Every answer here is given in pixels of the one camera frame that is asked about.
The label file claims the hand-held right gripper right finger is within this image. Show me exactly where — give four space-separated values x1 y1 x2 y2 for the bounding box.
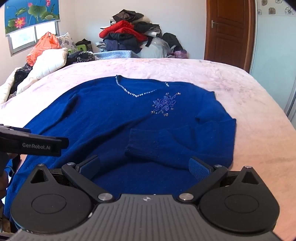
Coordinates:
178 157 264 204

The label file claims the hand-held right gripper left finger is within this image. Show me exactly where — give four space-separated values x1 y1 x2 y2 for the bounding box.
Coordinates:
30 155 115 204

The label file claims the blue beaded sweater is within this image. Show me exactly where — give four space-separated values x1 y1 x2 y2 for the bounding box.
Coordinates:
5 75 237 224

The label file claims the pile of clothes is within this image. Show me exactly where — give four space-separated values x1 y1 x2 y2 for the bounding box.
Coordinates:
96 9 163 54

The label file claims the black patterned cloth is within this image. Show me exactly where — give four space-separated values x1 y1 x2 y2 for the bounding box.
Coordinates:
6 63 33 100

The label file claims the pink bed blanket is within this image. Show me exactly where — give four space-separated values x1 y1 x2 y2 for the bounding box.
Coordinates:
0 57 296 241

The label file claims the orange plastic bag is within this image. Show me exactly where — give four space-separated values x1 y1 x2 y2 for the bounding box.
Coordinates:
26 32 62 67

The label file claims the dark fuzzy cloth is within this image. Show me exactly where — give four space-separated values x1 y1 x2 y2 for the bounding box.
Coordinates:
67 51 96 67

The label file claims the window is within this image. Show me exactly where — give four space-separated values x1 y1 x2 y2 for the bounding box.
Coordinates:
7 20 61 57

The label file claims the grey floral pillow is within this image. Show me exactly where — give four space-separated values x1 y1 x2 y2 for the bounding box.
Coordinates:
55 32 79 55

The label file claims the black and green bag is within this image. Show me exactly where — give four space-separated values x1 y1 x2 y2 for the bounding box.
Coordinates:
75 39 93 53

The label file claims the light blue knitted cloth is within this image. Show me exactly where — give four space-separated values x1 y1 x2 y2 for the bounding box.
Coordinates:
92 50 140 61

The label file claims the purple bag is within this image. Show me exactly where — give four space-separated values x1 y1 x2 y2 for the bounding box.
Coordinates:
171 49 188 59

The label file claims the clear plastic bag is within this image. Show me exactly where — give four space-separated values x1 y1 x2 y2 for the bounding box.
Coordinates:
138 37 172 59

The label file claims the lotus print roller blind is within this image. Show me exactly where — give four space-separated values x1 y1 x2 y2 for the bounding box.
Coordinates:
4 0 61 36

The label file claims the black garment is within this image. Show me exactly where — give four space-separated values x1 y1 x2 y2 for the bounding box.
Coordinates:
162 32 184 53

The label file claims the brown wooden door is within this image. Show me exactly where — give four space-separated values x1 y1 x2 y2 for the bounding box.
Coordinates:
203 0 256 73

